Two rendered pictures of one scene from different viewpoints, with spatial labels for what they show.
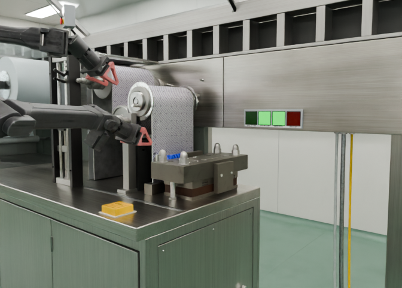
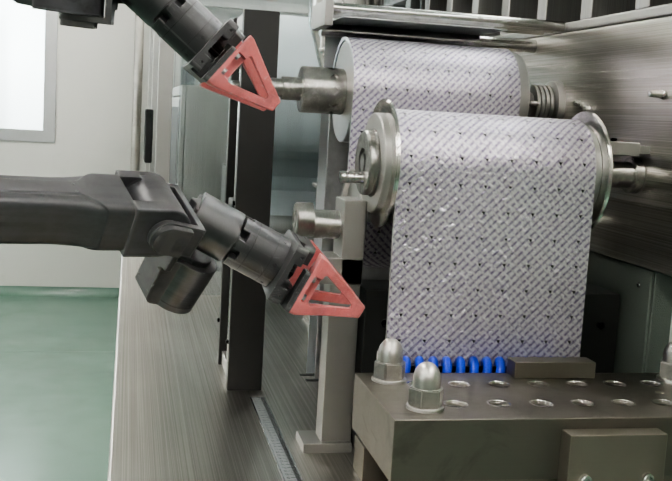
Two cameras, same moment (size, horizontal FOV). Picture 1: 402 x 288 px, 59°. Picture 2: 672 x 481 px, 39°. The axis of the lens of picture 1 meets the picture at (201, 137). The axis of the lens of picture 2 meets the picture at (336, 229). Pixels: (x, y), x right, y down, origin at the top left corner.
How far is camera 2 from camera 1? 0.63 m
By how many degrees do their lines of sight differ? 38
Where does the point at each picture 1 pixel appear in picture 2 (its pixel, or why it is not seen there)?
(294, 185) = not seen: outside the picture
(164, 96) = (459, 150)
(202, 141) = (643, 320)
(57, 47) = not seen: outside the picture
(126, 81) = (406, 92)
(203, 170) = (501, 446)
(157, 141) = (411, 304)
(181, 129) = (527, 270)
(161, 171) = (365, 414)
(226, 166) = (621, 448)
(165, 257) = not seen: outside the picture
